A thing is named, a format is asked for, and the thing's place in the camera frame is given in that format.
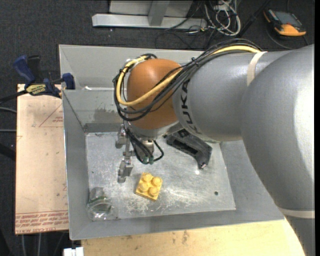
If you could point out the yellow toy building brick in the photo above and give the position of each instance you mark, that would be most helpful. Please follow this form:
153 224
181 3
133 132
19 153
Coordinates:
148 186

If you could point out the clear glass jar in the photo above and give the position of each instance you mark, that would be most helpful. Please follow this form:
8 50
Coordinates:
98 203

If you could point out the brown cardboard board, red print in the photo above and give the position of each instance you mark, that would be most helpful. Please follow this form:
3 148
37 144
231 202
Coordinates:
40 155

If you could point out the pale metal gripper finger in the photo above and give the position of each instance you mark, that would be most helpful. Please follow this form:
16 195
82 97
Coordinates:
121 140
125 171

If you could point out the grey metal bin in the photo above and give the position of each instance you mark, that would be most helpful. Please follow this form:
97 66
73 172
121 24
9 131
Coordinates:
190 180

